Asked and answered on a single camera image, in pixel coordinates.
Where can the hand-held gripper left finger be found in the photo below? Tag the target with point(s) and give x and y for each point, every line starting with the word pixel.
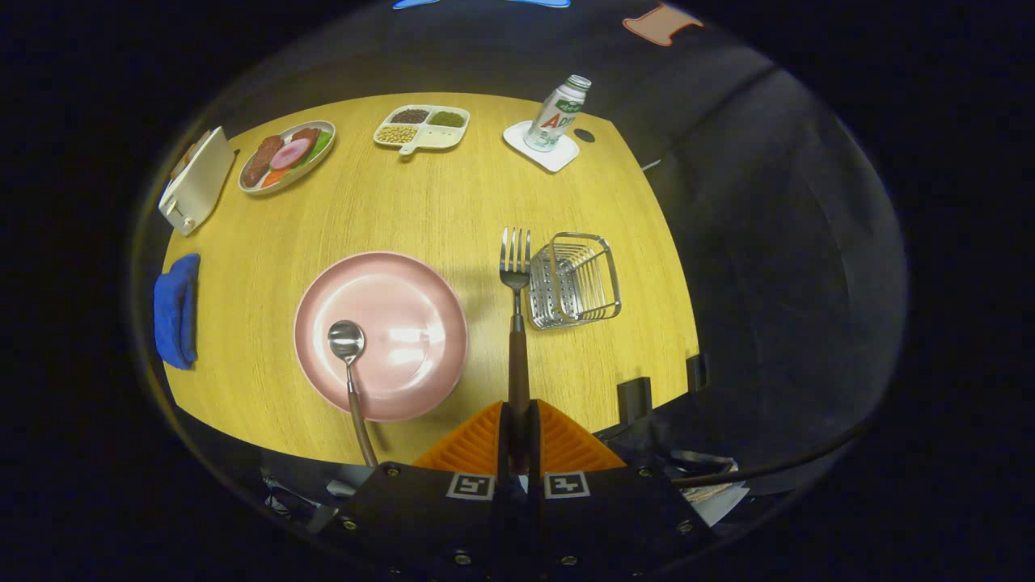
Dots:
pixel 503 436

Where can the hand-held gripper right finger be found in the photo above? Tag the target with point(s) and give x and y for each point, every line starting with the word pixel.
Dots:
pixel 535 436

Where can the black table clamp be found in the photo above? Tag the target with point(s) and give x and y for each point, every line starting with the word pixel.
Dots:
pixel 634 398
pixel 697 373

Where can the pink round plate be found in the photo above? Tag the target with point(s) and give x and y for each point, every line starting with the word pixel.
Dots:
pixel 404 339

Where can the stack of papers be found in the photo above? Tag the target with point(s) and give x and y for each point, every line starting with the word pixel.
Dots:
pixel 720 497

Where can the white square coaster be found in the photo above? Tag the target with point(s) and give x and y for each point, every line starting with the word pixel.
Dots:
pixel 558 155

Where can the black table grommet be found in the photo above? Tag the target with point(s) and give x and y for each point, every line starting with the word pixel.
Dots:
pixel 585 135

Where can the divided dish of beans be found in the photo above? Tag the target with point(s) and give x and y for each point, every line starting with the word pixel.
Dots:
pixel 420 129

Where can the white drink bottle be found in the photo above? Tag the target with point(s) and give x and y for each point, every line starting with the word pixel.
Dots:
pixel 556 113

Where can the blue cloth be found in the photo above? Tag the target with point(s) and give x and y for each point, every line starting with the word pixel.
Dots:
pixel 174 311

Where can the oval plate of food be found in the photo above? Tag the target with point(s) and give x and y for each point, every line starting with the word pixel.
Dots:
pixel 287 155

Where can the white toaster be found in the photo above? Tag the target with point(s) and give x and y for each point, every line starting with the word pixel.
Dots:
pixel 198 190

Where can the brown toast slice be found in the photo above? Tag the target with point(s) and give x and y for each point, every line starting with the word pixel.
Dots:
pixel 190 153

